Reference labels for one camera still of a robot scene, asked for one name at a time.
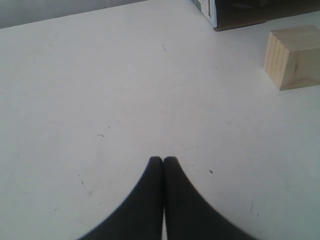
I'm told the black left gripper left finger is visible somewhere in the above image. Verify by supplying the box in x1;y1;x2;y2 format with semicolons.
81;156;164;240

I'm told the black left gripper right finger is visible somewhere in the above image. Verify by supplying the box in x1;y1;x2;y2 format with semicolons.
163;156;254;240

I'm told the light wooden cube block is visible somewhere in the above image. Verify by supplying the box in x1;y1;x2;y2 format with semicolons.
264;25;320;91

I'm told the open printed cardboard box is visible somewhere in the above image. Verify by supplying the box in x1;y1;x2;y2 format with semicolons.
192;0;320;31

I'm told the white backdrop curtain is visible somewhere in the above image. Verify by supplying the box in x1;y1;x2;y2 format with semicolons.
0;0;139;29

